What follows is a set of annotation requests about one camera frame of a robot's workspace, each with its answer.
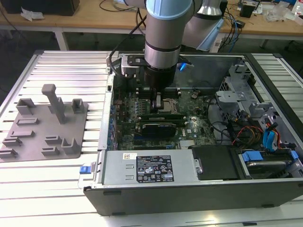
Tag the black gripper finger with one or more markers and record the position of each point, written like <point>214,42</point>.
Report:
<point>152,99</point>

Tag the green RAM stick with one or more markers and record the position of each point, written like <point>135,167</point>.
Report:
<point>170,116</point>

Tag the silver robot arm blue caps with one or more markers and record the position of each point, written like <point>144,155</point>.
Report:
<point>161,35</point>

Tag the black RAM slot bank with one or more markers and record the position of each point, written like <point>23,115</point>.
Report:
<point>172,94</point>

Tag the dark RAM stick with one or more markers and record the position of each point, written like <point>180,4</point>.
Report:
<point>163,121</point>

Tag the silver CPU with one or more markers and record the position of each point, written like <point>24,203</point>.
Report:
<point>169,106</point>

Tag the round coin battery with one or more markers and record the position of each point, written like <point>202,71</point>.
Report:
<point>194,95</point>

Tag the green motherboard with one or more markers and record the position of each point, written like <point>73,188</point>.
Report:
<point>201,125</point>

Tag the silver finned heatsink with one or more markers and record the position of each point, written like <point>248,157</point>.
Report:
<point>188,144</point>

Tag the white power strip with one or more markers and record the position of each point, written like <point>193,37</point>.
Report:
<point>217,45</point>

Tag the metal drive cage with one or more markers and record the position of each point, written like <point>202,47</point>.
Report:
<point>229,97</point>

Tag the grey power supply with label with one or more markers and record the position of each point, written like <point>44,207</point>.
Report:
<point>118,165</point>

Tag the grey plastic parts rack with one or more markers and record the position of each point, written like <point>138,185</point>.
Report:
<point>71,123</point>

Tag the black plastic shroud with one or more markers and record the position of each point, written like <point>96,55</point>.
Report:
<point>217,163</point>

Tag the small black adapter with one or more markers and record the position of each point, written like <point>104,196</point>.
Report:
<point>240,24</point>

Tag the blue case latch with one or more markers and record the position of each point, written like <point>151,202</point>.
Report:
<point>85,170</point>

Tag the open black PC case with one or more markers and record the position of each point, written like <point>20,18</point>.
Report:
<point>189,201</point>

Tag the black square device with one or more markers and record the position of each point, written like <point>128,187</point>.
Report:
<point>247,10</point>

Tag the hard disk in blue carrier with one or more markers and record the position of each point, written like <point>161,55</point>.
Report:
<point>252,156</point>

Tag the large black box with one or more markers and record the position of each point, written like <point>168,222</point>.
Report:
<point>47,7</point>

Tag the clear plastic bags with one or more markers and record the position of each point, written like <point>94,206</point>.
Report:
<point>277,13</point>

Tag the crumpled white paper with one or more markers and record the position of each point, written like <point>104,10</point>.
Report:
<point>30,14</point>

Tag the white and red box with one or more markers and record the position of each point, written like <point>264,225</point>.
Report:
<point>298,7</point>

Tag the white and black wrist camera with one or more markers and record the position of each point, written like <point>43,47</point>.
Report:
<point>129,68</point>

